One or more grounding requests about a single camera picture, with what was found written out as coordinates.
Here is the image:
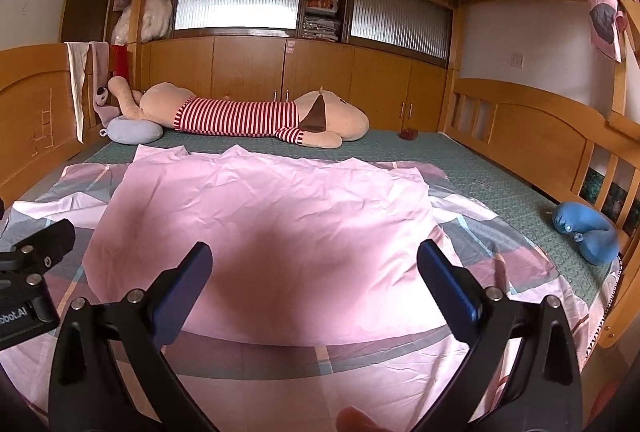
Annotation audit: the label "person's right hand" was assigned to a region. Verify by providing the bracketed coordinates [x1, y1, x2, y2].
[336, 406, 389, 432]

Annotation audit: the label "pink jacket with black stripe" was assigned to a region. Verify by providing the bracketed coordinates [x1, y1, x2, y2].
[82, 144, 463, 345]

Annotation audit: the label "blue neck pillow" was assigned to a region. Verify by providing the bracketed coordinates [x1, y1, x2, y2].
[547, 201, 621, 265]

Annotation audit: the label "wooden wall cabinets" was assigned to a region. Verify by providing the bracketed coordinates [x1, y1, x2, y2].
[137, 34, 451, 133]

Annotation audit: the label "white hanging cloth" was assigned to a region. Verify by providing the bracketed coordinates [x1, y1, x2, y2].
[65, 41, 92, 144]

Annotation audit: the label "white stuffed bags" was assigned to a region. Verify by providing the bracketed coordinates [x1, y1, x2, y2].
[112, 0, 173, 44]

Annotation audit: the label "stack of printed packages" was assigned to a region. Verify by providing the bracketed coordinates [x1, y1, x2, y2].
[302, 0, 346, 43]

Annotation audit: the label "red hanging cloth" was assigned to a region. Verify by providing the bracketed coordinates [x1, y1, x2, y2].
[110, 44, 132, 78]

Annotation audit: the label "pink cloth with grey print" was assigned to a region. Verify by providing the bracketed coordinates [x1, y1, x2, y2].
[586, 0, 628, 63]

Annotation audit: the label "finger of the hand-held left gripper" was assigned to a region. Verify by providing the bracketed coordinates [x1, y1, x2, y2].
[0, 219, 77, 274]

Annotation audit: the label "pink plush toy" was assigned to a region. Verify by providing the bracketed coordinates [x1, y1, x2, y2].
[94, 84, 126, 130]

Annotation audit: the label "wooden headboard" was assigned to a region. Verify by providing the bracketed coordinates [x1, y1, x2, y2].
[437, 77, 640, 233]

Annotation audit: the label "pink grey patterned quilt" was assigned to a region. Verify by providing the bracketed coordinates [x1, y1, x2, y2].
[0, 159, 621, 432]

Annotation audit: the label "pale grey neck pillow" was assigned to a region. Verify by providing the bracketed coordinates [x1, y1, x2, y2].
[105, 114, 163, 145]

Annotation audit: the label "beige plush dog striped shirt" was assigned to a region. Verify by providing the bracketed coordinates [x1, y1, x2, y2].
[107, 76, 371, 150]

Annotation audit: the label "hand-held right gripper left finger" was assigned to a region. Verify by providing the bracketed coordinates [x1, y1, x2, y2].
[47, 241, 217, 432]

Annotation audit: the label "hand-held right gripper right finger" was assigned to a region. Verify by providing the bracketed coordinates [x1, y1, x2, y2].
[416, 239, 584, 432]

